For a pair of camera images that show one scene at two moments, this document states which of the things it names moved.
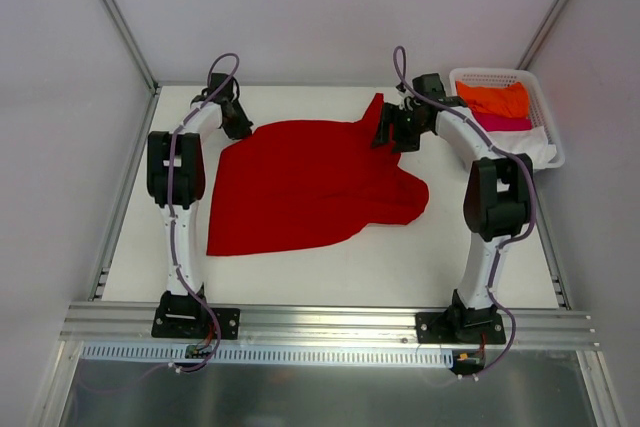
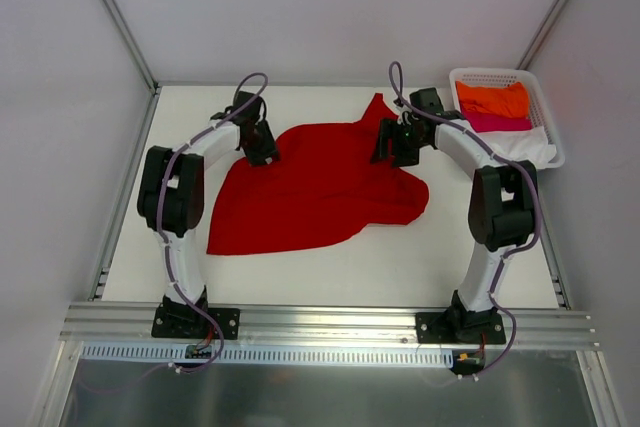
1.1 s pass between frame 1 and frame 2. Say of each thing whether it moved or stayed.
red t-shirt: stayed
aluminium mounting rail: stayed
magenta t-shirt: stayed
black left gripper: moved
